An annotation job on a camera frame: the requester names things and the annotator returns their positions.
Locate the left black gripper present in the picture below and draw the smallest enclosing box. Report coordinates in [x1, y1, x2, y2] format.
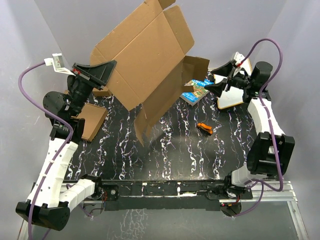
[68, 59, 116, 117]

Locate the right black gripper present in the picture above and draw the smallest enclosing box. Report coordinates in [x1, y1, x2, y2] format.
[204, 62, 254, 97]

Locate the orange toy car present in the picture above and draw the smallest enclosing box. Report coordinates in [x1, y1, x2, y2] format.
[196, 122, 213, 135]

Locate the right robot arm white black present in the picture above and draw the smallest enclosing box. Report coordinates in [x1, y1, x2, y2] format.
[205, 60, 295, 199]

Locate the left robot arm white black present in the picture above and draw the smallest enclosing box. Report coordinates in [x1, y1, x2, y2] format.
[15, 57, 117, 232]

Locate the folded brown cardboard box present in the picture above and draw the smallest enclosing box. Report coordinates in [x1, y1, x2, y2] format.
[77, 103, 108, 142]

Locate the blue Treehouse book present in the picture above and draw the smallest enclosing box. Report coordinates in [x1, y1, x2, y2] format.
[180, 78, 212, 106]

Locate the white board yellow frame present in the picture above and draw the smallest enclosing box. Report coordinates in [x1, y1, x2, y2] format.
[213, 59, 252, 110]

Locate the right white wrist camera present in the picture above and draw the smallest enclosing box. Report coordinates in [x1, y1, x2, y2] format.
[230, 52, 245, 68]

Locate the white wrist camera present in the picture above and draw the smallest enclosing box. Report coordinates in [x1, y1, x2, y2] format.
[44, 53, 73, 75]
[230, 52, 245, 68]

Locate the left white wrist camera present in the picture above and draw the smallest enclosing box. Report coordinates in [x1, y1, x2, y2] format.
[44, 53, 73, 75]

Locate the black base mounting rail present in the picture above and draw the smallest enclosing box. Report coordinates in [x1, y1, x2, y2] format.
[84, 180, 253, 211]

